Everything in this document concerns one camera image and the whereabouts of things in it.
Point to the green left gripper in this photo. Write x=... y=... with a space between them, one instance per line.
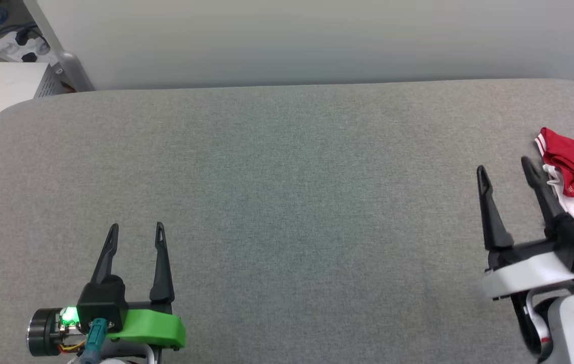
x=155 y=326

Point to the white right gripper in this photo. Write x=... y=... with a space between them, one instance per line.
x=529 y=270

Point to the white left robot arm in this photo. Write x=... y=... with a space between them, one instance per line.
x=125 y=354

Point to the white power strip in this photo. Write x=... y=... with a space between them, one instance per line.
x=21 y=50

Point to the black power plug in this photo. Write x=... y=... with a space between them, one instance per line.
x=21 y=36

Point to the white partition panel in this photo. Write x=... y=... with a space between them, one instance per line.
x=317 y=40

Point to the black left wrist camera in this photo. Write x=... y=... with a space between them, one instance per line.
x=102 y=303

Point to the grey metal partition post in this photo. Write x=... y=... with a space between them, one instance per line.
x=69 y=65

